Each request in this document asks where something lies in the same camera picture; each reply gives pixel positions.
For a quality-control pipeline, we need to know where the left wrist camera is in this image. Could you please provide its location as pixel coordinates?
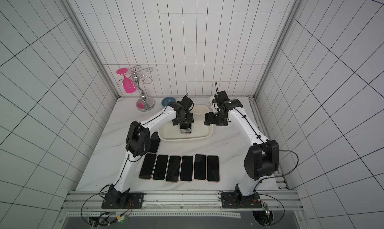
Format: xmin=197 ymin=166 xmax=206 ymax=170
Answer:
xmin=180 ymin=95 xmax=194 ymax=111

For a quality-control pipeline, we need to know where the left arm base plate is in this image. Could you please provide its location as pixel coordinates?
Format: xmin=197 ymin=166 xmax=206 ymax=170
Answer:
xmin=102 ymin=193 xmax=145 ymax=210

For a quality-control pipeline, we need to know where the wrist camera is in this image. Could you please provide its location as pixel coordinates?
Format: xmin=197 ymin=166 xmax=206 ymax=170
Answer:
xmin=214 ymin=91 xmax=230 ymax=107
xmin=180 ymin=95 xmax=194 ymax=111

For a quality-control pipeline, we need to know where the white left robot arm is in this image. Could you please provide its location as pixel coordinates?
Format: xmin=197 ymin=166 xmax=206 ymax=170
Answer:
xmin=102 ymin=96 xmax=194 ymax=209

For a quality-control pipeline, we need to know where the pink plastic wine glass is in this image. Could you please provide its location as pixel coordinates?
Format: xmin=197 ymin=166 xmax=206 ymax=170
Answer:
xmin=116 ymin=68 xmax=137 ymax=94

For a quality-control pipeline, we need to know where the aluminium mounting rail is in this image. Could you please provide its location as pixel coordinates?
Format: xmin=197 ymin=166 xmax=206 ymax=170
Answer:
xmin=60 ymin=191 xmax=304 ymax=220

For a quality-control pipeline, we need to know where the white ceramic bowl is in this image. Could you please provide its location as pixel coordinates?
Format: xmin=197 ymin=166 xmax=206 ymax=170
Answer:
xmin=209 ymin=95 xmax=216 ymax=108

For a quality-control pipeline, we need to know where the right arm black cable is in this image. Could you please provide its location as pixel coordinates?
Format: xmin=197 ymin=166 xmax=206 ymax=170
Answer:
xmin=214 ymin=81 xmax=300 ymax=227

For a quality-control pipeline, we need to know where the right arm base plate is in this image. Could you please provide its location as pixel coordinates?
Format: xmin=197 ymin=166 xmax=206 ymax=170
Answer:
xmin=218 ymin=191 xmax=263 ymax=209

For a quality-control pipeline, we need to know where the chrome glass holder stand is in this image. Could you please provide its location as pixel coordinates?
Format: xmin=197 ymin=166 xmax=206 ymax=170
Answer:
xmin=128 ymin=65 xmax=156 ymax=112

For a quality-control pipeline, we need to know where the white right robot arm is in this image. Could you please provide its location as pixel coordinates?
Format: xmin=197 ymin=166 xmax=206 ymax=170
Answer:
xmin=205 ymin=96 xmax=279 ymax=208

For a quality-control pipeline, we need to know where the blue ceramic bowl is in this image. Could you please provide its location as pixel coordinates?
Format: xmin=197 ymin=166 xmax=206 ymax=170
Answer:
xmin=162 ymin=96 xmax=177 ymax=107

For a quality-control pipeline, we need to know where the white plastic storage box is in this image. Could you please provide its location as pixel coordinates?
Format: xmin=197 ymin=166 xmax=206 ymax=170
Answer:
xmin=158 ymin=105 xmax=213 ymax=142

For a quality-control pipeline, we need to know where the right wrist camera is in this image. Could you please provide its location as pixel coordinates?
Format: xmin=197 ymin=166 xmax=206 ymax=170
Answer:
xmin=214 ymin=91 xmax=230 ymax=107

